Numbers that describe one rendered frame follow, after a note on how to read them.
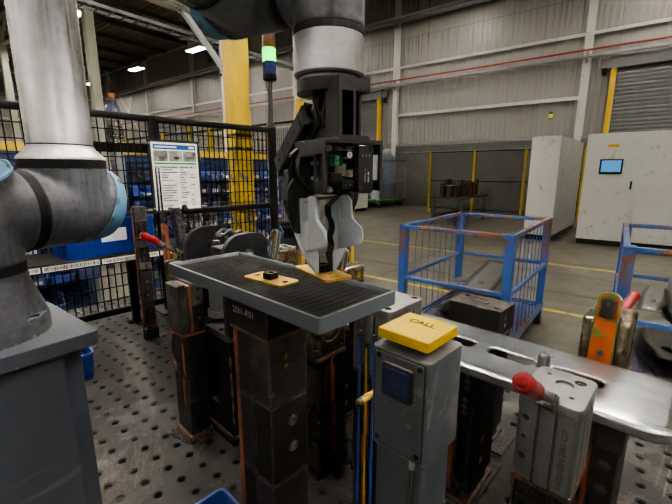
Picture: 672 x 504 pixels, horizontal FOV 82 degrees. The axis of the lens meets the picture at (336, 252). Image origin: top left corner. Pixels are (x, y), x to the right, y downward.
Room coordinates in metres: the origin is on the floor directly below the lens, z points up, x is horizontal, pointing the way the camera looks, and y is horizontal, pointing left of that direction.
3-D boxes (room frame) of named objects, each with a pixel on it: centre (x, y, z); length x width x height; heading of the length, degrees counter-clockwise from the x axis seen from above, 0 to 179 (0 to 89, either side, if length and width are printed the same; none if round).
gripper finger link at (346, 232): (0.45, -0.01, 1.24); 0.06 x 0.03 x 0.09; 30
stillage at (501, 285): (3.02, -1.15, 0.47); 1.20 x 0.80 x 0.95; 142
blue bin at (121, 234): (1.40, 0.85, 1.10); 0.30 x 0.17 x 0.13; 142
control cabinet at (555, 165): (8.54, -4.78, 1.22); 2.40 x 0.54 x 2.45; 140
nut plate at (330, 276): (0.46, 0.02, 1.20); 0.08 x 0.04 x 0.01; 30
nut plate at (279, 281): (0.55, 0.10, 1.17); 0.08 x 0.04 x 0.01; 51
